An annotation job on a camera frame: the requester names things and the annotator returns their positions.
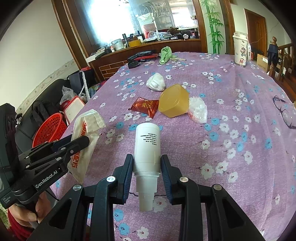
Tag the white lace ribbon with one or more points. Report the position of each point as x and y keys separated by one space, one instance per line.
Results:
x=84 y=85

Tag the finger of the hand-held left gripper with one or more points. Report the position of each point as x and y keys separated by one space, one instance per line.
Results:
x=62 y=141
x=78 y=142

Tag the white plastic bottle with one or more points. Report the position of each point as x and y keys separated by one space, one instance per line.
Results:
x=146 y=150

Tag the yellow plastic lid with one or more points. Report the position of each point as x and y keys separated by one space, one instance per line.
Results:
x=173 y=102

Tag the yellow box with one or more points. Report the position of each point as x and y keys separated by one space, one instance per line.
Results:
x=134 y=43

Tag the black backpack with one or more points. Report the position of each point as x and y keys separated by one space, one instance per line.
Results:
x=40 y=111

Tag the wooden door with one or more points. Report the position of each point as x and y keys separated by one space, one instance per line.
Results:
x=254 y=27

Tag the purple floral tablecloth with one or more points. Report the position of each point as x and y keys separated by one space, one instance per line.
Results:
x=231 y=162

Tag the cardboard box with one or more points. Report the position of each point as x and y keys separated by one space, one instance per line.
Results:
x=262 y=62

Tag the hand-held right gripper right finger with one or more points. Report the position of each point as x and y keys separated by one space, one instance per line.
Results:
x=165 y=176

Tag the white knit glove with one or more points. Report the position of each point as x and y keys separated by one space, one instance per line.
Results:
x=156 y=81

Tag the black sofa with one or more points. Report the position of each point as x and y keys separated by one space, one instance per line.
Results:
x=55 y=85

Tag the white cartoon paper cup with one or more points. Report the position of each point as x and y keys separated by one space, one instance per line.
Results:
x=240 y=51

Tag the red white tray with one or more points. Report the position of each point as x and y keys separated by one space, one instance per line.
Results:
x=74 y=109

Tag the metal pot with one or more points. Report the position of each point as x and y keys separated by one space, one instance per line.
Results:
x=116 y=44

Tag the red snack packet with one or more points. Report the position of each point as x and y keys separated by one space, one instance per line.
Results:
x=143 y=106

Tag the black thermos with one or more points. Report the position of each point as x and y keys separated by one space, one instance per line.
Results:
x=124 y=39

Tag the black red pouch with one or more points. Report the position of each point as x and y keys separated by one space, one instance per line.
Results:
x=141 y=55

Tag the black paper bag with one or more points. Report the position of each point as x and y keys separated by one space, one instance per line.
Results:
x=77 y=78

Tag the person's left forearm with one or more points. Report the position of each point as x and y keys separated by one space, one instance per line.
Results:
x=16 y=231

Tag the green cloth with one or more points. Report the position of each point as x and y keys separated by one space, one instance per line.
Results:
x=165 y=54

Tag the bamboo wall decal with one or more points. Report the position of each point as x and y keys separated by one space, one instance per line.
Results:
x=215 y=34

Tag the eyeglasses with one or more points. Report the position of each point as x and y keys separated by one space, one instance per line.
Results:
x=284 y=110

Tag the crinkled plastic bag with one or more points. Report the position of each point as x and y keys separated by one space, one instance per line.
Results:
x=67 y=93

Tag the white orange snack packet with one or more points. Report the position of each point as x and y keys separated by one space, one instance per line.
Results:
x=85 y=125

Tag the red plastic basket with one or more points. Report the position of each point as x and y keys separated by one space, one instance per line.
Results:
x=49 y=129

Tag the small clear plastic bag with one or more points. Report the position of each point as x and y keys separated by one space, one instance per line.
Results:
x=197 y=111

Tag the person's left hand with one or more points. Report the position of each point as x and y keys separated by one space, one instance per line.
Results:
x=25 y=216

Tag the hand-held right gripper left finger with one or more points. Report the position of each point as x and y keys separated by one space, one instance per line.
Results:
x=128 y=176

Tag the wooden stair railing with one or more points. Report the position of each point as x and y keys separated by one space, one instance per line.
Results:
x=274 y=41

